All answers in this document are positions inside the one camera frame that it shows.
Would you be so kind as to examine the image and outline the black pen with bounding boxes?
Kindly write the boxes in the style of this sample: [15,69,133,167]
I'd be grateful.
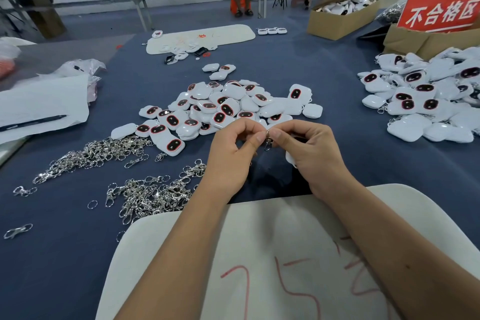
[0,114,69,132]

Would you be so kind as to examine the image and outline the orange bag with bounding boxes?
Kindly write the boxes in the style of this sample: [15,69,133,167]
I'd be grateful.
[0,58,16,79]

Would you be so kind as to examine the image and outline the person's left forearm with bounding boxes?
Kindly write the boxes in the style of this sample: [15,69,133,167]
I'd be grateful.
[116,188,245,320]

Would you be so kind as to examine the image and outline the person's right hand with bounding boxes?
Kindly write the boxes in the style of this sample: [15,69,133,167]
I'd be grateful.
[266,119,355,201]

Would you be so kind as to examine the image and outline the long white foam board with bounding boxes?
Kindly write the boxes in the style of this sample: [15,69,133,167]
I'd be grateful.
[145,24,258,55]

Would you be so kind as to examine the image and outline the person's left hand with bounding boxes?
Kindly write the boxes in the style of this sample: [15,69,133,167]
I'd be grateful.
[201,117,269,201]

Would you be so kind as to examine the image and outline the open cardboard box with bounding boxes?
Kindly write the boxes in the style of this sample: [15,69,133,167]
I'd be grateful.
[307,0,391,42]

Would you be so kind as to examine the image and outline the white foam board red marks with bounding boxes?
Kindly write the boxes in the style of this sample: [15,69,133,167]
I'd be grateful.
[95,183,480,320]

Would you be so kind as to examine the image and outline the person's right forearm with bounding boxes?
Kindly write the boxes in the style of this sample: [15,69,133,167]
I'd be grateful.
[322,181,480,320]

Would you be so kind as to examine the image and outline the white paper sheet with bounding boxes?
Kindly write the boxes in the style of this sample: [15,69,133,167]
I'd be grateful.
[0,76,91,145]

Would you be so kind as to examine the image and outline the flat brown cardboard box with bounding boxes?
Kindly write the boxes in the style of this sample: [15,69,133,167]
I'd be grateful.
[383,23,480,62]

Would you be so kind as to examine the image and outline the white plastic bag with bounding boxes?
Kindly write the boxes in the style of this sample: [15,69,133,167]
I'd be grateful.
[0,36,37,58]

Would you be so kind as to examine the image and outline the red sign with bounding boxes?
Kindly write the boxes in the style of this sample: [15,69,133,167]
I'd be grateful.
[397,0,480,33]

